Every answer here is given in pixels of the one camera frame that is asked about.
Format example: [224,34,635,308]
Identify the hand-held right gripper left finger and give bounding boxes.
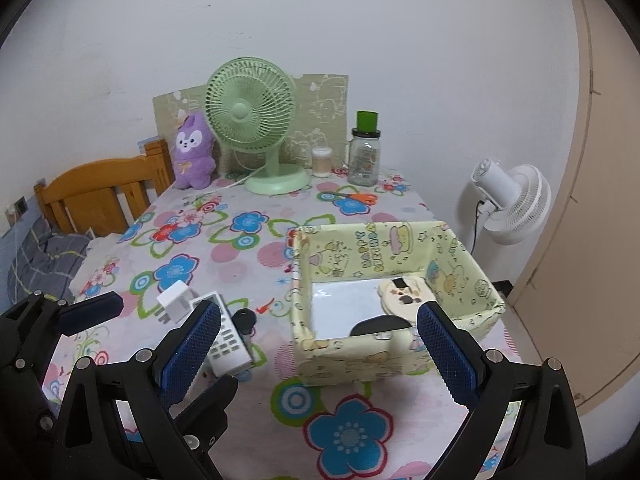
[59,302,223,480]

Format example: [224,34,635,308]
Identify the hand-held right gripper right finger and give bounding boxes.
[416,301,586,480]

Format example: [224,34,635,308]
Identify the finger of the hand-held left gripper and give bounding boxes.
[175,375,239,461]
[0,290,124,431]

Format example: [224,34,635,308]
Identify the white remote control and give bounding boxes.
[191,291,254,377]

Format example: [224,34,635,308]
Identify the white charger plug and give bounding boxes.
[156,281,198,324]

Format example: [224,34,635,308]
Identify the yellow cartoon fabric storage box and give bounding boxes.
[289,220,507,388]

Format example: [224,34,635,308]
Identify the black key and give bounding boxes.
[234,309,258,356]

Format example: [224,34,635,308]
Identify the grey plaid bedding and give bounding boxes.
[0,220,92,306]

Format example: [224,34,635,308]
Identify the black rounded device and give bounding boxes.
[349,315,418,339]

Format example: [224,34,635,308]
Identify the white round case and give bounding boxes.
[378,276,427,314]

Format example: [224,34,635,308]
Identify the floral tablecloth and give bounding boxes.
[42,167,523,480]

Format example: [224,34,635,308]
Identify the wooden chair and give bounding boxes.
[34,139,173,236]

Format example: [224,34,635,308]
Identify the white standing fan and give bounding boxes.
[471,158,552,246]

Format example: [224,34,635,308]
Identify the purple plush toy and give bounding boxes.
[172,112,218,191]

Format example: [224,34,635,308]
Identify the orange scissors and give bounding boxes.
[332,191,378,206]

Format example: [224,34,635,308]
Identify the beige door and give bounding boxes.
[500,0,640,416]

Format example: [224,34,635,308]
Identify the glass jar with green lid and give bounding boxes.
[345,110,383,187]

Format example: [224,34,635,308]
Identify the cotton swab container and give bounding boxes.
[311,146,333,178]

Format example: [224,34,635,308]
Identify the green desk fan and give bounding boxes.
[205,57,312,196]

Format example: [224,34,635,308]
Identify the black fan cable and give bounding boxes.
[470,199,490,253]

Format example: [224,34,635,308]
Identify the white fan cable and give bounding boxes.
[172,160,261,192]

